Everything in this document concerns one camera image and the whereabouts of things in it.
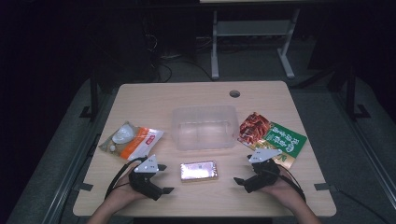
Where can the grey metal rail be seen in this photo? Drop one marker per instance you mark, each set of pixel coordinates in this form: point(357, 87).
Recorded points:
point(367, 155)
point(70, 177)

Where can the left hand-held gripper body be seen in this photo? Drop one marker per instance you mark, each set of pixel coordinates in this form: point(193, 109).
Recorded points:
point(146, 166)

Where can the white metal table frame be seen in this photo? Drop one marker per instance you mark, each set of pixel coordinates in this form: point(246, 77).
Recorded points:
point(252, 28)

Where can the white orange snack packet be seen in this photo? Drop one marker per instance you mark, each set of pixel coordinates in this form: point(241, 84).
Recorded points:
point(137, 141)

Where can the black metal stand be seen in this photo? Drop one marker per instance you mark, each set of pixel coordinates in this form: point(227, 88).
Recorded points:
point(93, 96)
point(351, 93)

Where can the grey tape strip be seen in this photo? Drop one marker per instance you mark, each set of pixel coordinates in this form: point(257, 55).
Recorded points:
point(84, 187)
point(323, 186)

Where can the person's right hand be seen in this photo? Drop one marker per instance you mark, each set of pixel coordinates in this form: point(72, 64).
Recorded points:
point(286, 191)

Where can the person's left hand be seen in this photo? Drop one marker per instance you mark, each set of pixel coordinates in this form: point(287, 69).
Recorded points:
point(123, 194)

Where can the red green snack packet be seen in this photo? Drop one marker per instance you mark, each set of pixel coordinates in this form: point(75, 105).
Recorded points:
point(267, 133)

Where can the small yellow foil box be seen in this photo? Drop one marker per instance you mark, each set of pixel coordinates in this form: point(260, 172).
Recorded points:
point(199, 171)

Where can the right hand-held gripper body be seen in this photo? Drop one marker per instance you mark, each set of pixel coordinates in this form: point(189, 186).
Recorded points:
point(264, 174)

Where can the clear plastic container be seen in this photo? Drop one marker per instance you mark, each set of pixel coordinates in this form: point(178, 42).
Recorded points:
point(204, 130)

